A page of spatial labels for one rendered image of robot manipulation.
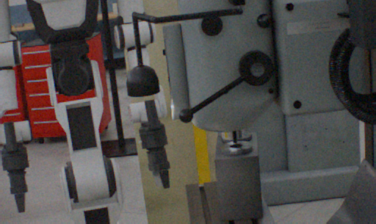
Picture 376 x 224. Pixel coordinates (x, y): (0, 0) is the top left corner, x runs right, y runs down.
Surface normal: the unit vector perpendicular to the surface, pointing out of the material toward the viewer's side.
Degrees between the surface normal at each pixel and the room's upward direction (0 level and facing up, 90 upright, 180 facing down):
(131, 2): 90
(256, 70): 90
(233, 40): 90
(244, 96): 90
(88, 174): 66
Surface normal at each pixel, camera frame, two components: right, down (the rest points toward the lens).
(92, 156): 0.22, 0.01
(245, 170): -0.07, 0.24
